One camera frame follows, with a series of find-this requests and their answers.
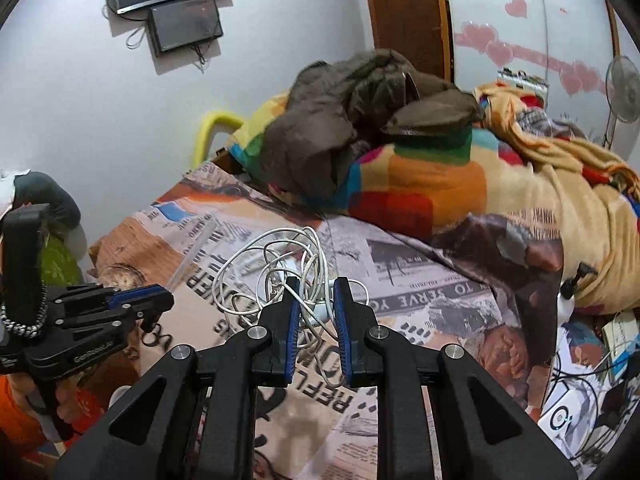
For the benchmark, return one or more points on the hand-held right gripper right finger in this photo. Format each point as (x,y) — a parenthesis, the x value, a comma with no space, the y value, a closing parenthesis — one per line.
(342,320)

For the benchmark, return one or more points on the dark grey cloth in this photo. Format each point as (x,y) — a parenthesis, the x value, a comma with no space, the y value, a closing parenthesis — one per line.
(50,195)

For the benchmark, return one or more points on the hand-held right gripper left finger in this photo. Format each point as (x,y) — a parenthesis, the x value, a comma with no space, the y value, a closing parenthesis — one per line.
(292,320)

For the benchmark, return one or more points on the colourful checked blanket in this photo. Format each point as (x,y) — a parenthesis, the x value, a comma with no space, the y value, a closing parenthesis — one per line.
(415,185)

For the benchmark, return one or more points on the white spray bottle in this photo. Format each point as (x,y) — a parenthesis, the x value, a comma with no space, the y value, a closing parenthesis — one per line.
(570,292)

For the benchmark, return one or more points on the white towel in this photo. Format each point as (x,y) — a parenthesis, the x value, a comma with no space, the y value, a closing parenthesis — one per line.
(7,187)

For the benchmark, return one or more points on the olive padded jacket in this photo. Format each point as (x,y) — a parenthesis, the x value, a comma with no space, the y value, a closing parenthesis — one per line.
(320,130)

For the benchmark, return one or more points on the standing fan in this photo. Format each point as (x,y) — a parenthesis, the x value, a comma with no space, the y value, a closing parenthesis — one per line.
(622,85)

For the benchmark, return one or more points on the beige booklet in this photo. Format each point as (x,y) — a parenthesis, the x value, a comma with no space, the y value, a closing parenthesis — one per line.
(620,332)

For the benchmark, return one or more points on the wardrobe with heart stickers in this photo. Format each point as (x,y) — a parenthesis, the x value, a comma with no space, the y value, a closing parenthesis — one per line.
(550,0)

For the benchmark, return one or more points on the printed bedsheet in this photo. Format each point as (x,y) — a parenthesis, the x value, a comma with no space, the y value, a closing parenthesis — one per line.
(400,280)

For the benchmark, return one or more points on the clear plastic wrapper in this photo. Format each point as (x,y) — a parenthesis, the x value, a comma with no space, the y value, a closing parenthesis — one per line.
(187,266)

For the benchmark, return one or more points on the yellow foam tube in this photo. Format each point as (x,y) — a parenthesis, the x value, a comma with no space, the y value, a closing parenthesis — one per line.
(210,125)

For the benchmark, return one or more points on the orange cloth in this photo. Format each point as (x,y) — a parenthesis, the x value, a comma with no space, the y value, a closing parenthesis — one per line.
(17,415)

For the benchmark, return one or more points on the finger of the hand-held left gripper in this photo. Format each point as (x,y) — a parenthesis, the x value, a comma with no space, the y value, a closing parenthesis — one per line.
(135,295)
(115,321)

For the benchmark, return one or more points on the yellow fleece blanket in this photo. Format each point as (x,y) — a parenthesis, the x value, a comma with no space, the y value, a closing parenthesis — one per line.
(590,200)

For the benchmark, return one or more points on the brown wooden door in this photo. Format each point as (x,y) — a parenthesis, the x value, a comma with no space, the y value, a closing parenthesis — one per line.
(405,10)

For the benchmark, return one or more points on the small black wall monitor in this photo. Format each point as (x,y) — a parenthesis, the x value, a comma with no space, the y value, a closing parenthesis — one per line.
(185,25)

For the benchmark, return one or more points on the white box with round logo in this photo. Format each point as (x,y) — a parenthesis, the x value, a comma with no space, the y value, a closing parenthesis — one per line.
(560,412)

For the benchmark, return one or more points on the green leaf-print bag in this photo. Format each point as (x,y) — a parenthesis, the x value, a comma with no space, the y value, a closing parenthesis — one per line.
(60,260)

